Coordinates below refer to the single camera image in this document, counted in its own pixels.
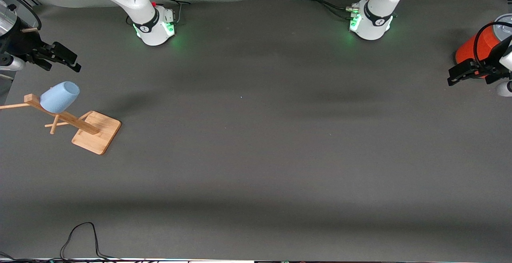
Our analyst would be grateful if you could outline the black left arm base cables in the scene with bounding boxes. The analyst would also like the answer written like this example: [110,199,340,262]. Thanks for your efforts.
[301,0,374,21]

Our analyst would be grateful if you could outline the black arm base cables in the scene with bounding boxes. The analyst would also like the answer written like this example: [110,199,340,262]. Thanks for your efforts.
[301,0,374,21]
[147,0,192,25]

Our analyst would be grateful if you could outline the light blue cup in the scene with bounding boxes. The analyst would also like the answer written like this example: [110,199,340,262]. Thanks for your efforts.
[40,81,80,114]

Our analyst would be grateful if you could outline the black right arm base cables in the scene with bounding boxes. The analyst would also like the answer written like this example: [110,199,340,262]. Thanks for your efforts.
[147,0,192,25]

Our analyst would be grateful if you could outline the dark grey table mat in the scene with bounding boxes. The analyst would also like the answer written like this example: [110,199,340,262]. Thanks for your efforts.
[0,0,512,261]

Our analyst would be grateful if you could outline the orange can with silver lid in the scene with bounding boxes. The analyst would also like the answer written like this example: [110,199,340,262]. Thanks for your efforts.
[455,14,512,79]

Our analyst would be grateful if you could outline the wooden cup rack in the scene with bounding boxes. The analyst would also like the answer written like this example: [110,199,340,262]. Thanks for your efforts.
[0,94,122,155]

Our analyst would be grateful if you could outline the thin black cable loop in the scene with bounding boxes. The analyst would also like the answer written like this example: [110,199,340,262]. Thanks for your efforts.
[59,222,122,262]

